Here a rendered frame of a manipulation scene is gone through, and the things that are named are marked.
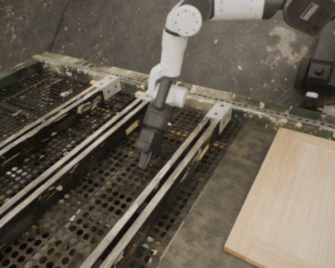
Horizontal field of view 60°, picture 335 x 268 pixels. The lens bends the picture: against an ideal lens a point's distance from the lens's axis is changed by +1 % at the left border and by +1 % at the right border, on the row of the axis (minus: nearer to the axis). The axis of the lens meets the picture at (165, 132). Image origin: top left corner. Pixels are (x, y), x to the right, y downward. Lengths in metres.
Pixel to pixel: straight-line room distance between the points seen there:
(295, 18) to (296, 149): 0.48
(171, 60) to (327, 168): 0.60
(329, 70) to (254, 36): 0.59
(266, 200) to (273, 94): 1.30
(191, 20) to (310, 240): 0.63
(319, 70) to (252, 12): 1.13
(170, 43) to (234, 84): 1.37
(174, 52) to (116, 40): 1.90
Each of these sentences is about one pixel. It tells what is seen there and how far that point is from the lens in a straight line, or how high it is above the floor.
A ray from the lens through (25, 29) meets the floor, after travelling 3.62.
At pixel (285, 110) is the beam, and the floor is 0.85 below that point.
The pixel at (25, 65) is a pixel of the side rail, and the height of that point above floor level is 0.98.
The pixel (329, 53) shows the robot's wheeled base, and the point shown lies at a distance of 1.99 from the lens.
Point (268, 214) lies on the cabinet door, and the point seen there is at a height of 1.22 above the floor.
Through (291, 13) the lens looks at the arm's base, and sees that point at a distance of 0.79.
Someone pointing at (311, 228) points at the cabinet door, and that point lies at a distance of 0.88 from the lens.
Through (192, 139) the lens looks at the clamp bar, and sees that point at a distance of 0.99.
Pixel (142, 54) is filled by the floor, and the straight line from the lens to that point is 2.54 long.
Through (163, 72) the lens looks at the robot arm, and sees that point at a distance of 0.89.
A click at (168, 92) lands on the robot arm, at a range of 0.92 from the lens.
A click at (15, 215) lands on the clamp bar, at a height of 1.54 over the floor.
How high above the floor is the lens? 2.07
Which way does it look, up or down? 64 degrees down
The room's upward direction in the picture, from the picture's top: 82 degrees counter-clockwise
